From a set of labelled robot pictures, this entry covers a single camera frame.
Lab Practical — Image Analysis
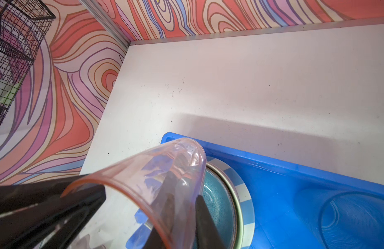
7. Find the clear grey plastic cup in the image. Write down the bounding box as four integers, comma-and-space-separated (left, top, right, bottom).
294, 189, 384, 249

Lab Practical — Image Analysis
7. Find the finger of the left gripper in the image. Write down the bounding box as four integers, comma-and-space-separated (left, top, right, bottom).
0, 176, 106, 249

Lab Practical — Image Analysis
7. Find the blue plastic bin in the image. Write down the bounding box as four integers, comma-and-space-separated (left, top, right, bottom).
126, 132, 384, 249

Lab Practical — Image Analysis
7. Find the light green bowl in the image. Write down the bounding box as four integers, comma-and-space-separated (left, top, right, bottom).
203, 159, 244, 249

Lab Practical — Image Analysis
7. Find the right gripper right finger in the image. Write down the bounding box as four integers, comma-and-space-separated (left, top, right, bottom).
195, 195, 226, 249

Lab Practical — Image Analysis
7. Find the dark teal bowl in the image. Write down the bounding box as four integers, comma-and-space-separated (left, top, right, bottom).
193, 169, 238, 249

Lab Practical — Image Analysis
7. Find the black wire basket left wall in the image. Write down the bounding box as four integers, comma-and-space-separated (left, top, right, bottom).
0, 0, 56, 126

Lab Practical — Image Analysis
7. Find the clear pink plastic cup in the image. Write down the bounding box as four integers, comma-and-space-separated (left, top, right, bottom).
64, 138, 206, 249

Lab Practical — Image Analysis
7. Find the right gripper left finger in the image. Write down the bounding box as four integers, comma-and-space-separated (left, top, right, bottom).
143, 174, 179, 249

